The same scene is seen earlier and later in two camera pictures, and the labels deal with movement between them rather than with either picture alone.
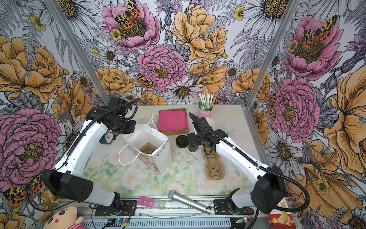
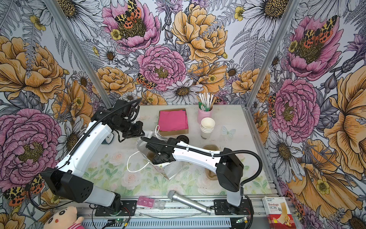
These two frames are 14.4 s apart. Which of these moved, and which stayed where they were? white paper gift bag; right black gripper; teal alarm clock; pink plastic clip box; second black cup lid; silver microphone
Moved: right black gripper; white paper gift bag
Stayed: silver microphone; teal alarm clock; second black cup lid; pink plastic clip box
